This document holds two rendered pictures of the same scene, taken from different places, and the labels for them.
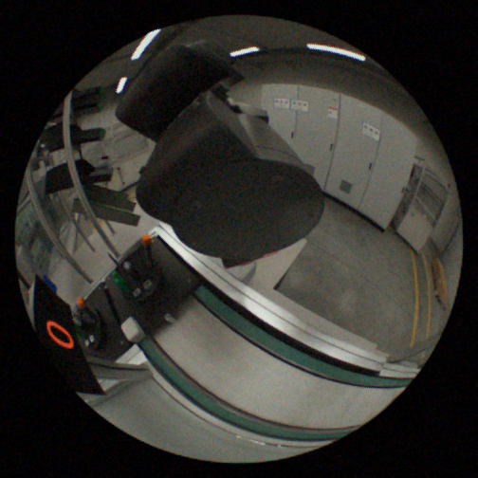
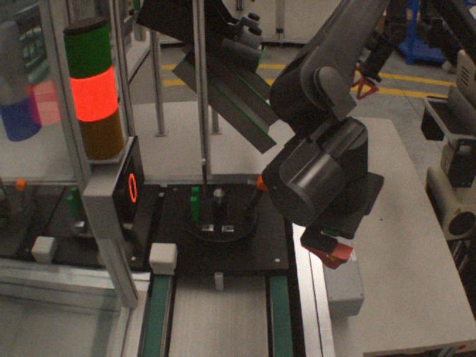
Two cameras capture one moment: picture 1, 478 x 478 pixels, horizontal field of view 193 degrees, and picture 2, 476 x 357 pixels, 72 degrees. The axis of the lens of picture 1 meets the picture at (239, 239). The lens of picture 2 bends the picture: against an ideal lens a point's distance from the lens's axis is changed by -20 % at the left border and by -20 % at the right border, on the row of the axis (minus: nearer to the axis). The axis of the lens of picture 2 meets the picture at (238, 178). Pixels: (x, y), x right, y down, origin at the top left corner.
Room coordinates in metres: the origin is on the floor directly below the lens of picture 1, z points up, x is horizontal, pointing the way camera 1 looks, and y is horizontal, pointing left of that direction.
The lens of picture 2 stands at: (-0.18, -0.21, 1.49)
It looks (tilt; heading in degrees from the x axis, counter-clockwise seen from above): 37 degrees down; 52
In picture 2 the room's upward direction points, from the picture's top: 1 degrees counter-clockwise
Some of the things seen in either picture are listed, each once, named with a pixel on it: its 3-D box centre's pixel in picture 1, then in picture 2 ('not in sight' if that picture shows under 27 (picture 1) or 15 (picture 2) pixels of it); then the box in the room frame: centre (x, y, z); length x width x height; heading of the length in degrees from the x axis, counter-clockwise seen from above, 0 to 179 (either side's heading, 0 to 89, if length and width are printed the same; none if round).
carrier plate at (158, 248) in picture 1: (142, 282); (221, 226); (0.14, 0.26, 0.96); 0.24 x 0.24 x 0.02; 52
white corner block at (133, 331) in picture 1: (134, 330); (163, 258); (0.00, 0.24, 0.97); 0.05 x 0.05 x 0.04; 52
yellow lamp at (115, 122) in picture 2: not in sight; (100, 129); (-0.07, 0.18, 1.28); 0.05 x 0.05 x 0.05
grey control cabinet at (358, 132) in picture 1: (355, 153); not in sight; (2.32, -2.14, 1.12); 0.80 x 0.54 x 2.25; 48
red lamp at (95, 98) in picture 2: not in sight; (93, 91); (-0.07, 0.18, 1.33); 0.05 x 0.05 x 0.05
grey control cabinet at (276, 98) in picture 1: (283, 129); not in sight; (3.38, -0.95, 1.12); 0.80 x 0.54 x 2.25; 48
